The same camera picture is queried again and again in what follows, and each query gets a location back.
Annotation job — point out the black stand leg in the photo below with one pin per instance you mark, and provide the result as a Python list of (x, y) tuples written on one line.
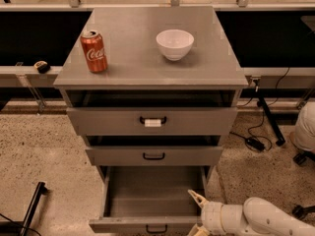
[(279, 135), (26, 225)]

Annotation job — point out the red Coca-Cola can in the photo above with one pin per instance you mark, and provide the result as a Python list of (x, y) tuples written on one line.
[(93, 47)]

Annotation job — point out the grey middle drawer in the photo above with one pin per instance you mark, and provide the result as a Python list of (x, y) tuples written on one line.
[(154, 156)]

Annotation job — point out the black power adapter with cable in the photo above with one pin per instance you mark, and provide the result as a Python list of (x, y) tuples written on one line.
[(253, 141)]

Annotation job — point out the black caster wheel lower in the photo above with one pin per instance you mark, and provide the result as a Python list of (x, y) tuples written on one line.
[(300, 212)]

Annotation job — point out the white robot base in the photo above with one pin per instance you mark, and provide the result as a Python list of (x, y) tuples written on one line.
[(303, 136)]

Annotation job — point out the white ceramic bowl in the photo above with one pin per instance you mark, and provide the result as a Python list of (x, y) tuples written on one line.
[(174, 44)]

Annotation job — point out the black stand leg left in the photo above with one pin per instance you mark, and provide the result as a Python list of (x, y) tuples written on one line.
[(26, 225)]

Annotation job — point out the black stand leg right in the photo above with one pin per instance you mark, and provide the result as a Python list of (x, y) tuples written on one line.
[(279, 135)]

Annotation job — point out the black caster wheel upper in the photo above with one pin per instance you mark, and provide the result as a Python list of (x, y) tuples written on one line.
[(301, 157)]

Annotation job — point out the metal railing frame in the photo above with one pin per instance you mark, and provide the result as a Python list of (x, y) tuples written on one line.
[(22, 10)]

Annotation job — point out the grey drawer cabinet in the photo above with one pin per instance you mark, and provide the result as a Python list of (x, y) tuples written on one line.
[(138, 75)]

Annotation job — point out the grey drawer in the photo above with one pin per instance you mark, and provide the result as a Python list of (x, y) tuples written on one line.
[(150, 199), (133, 121), (154, 156)]

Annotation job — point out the black caster wheel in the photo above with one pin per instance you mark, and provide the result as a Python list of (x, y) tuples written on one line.
[(301, 157), (300, 212)]

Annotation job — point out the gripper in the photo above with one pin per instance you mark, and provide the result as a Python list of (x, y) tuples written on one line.
[(211, 215)]

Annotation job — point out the small black yellow device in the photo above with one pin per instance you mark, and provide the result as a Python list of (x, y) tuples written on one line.
[(42, 67)]

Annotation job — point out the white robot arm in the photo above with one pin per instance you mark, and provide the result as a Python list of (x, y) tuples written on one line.
[(256, 217)]

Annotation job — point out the grey bottom drawer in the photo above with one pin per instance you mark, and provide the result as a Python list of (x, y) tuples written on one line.
[(150, 199)]

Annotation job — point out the grey top drawer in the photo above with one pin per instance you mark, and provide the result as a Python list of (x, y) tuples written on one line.
[(133, 121)]

